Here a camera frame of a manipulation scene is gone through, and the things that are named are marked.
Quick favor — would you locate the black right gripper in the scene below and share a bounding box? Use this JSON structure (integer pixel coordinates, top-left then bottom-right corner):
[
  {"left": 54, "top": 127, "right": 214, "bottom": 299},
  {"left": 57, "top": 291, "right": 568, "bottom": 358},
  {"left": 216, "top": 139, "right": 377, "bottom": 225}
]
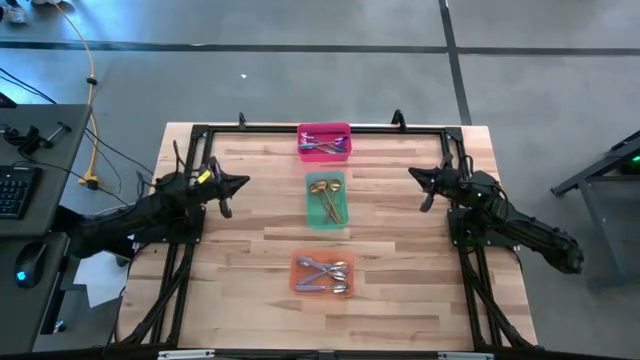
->
[{"left": 408, "top": 152, "right": 484, "bottom": 214}]

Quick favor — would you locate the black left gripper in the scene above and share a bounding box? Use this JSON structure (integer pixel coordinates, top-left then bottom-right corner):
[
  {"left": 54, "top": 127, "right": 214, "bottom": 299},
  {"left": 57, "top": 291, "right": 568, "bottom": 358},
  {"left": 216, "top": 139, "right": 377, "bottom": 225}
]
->
[{"left": 189, "top": 156, "right": 251, "bottom": 220}]

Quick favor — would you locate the orange plastic bin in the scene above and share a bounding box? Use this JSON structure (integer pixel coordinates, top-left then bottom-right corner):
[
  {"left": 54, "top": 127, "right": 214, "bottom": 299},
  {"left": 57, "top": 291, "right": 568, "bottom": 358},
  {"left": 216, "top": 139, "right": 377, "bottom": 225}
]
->
[{"left": 289, "top": 248, "right": 357, "bottom": 299}]

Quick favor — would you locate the teal green plastic bin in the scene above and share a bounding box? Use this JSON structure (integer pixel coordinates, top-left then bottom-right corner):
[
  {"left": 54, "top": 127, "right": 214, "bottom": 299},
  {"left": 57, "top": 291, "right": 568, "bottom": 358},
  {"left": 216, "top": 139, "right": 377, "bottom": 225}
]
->
[{"left": 305, "top": 170, "right": 350, "bottom": 231}]

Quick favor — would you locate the pink plastic bin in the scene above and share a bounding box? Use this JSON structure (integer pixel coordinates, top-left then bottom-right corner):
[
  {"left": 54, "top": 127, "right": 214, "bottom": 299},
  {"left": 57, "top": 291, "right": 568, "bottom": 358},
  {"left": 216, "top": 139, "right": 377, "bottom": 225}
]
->
[{"left": 296, "top": 121, "right": 353, "bottom": 164}]

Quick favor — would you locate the white paper sheet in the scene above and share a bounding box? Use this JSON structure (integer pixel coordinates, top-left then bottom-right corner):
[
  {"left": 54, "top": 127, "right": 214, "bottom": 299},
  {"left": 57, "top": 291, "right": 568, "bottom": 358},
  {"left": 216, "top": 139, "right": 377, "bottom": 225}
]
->
[{"left": 73, "top": 249, "right": 135, "bottom": 309}]

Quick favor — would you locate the dark metal side table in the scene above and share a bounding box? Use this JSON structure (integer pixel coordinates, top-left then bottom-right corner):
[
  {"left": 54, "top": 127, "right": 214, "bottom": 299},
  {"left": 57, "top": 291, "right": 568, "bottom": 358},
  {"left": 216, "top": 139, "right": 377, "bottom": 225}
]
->
[{"left": 549, "top": 128, "right": 640, "bottom": 292}]

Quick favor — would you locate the dark grey desk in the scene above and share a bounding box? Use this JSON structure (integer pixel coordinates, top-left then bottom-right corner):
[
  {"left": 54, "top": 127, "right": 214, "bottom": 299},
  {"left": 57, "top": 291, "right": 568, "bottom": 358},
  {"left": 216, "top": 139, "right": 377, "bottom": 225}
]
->
[{"left": 0, "top": 103, "right": 94, "bottom": 354}]

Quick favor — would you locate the black device green light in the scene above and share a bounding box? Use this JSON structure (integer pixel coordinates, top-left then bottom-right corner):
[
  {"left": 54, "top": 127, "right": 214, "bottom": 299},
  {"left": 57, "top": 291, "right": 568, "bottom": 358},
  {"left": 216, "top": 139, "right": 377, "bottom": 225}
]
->
[{"left": 618, "top": 149, "right": 640, "bottom": 176}]

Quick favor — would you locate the black clamp tool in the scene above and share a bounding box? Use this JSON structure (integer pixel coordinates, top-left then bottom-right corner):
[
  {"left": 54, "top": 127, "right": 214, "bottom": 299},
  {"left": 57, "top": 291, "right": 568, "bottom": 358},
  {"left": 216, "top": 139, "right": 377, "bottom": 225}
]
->
[{"left": 1, "top": 123, "right": 55, "bottom": 157}]

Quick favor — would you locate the black backlit keyboard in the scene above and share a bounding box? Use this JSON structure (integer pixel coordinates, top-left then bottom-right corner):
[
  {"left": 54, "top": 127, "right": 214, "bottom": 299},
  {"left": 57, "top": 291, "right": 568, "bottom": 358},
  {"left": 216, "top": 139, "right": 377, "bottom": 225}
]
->
[{"left": 0, "top": 165, "right": 43, "bottom": 221}]

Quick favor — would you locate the black computer mouse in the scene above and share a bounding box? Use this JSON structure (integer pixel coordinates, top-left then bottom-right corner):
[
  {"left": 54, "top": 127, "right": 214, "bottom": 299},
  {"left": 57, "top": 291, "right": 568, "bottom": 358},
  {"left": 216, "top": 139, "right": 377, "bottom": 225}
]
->
[{"left": 13, "top": 241, "right": 50, "bottom": 291}]

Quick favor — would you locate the black aluminium rig frame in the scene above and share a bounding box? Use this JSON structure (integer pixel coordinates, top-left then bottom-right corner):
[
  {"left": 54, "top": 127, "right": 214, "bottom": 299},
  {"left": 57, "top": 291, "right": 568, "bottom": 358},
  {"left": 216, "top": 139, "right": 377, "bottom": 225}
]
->
[{"left": 107, "top": 109, "right": 539, "bottom": 360}]

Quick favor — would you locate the yellow cable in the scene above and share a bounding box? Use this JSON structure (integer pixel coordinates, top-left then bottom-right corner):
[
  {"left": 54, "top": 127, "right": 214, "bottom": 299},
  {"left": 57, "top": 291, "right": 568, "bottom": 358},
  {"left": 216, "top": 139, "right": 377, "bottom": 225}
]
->
[{"left": 47, "top": 0, "right": 102, "bottom": 191}]

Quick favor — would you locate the silver frame bracket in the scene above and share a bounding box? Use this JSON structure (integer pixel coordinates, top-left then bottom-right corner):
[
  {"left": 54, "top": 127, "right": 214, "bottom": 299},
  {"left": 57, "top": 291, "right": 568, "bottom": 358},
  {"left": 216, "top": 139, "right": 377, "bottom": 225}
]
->
[
  {"left": 437, "top": 351, "right": 495, "bottom": 360},
  {"left": 157, "top": 349, "right": 216, "bottom": 360}
]

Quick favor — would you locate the black floor cable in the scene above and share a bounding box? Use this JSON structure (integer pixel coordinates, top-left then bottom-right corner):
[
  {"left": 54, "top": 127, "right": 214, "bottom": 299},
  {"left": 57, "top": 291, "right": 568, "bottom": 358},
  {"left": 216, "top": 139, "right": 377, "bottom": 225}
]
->
[{"left": 0, "top": 66, "right": 57, "bottom": 105}]

